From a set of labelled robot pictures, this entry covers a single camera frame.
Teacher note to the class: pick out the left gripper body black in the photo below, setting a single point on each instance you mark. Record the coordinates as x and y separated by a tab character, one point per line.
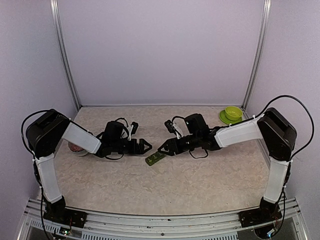
132	149

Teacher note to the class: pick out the aluminium frame post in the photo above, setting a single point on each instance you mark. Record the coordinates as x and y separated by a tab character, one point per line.
63	53
258	53

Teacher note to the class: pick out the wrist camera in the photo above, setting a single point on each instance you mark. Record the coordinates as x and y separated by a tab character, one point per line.
173	128
131	130

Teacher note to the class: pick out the red patterned white bowl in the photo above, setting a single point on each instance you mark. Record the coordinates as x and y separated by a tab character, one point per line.
77	150

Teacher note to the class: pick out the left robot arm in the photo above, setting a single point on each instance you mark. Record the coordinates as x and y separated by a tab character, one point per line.
42	137

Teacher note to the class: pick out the front aluminium rail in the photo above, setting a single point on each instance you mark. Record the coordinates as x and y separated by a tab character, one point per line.
113	226

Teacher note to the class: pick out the green bowl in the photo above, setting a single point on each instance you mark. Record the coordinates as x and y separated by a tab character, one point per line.
233	113

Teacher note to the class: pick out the green weekly pill organizer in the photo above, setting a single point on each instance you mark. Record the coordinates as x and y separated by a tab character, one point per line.
154	158

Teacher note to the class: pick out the green saucer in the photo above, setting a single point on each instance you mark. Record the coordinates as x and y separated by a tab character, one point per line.
224	119

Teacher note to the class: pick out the left aluminium frame post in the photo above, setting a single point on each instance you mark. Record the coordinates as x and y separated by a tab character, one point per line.
63	53

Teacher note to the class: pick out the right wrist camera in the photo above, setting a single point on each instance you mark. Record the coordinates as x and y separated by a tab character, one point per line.
173	128

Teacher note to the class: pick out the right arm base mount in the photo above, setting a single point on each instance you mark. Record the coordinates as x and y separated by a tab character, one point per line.
257	216

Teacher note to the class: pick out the right aluminium frame post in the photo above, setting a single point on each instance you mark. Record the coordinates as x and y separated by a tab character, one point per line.
258	53

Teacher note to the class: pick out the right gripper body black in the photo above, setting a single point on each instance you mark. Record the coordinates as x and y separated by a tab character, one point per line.
182	148

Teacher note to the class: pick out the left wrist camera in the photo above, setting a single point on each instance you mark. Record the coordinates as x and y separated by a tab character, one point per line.
131	130

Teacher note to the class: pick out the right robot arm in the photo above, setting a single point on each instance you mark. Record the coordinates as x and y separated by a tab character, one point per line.
271	127

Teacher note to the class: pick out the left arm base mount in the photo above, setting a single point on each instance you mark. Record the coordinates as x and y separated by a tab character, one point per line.
68	217

